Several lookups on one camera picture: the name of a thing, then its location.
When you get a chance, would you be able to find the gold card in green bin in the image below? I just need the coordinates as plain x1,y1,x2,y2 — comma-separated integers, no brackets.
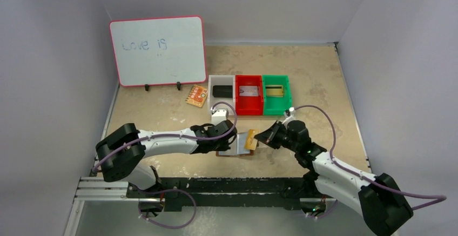
265,85,284,97

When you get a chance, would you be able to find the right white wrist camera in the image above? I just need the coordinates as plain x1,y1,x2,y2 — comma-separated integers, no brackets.
284,107,295,120

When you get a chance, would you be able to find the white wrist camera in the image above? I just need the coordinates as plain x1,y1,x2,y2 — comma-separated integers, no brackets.
284,107,295,120
211,109,228,125

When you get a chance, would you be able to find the pink framed whiteboard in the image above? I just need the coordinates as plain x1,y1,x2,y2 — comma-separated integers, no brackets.
109,15,208,87

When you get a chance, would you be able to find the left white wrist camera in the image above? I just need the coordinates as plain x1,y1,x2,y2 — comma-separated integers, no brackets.
211,109,228,125

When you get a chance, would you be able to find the gold credit card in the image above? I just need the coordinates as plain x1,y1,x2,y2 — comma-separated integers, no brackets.
244,129,260,151

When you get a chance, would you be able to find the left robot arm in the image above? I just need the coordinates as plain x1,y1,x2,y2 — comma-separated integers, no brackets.
93,120,237,198

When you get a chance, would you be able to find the green plastic bin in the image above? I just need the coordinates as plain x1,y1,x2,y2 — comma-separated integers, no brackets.
261,75,292,116

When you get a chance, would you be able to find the aluminium frame rail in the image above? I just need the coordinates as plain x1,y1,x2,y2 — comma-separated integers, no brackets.
64,177,128,236

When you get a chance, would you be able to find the white plastic bin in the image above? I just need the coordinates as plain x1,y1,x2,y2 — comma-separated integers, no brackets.
207,75,235,114

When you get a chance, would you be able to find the red plastic bin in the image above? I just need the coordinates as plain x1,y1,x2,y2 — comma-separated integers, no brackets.
235,75,264,116

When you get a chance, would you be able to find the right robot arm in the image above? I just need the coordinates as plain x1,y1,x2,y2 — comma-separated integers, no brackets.
254,120,413,235

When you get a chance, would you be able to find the black card in white bin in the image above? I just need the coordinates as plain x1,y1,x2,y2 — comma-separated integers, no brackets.
212,85,233,98

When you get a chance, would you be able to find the orange patterned card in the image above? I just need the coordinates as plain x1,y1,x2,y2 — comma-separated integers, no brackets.
185,85,208,108

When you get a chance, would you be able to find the silver card in red bin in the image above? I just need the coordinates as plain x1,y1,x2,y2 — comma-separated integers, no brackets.
239,86,259,97

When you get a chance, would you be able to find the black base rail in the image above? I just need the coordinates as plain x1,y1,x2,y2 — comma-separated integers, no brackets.
126,177,333,215

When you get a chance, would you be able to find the brown leather card holder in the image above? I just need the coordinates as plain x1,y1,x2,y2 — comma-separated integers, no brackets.
216,132,254,157

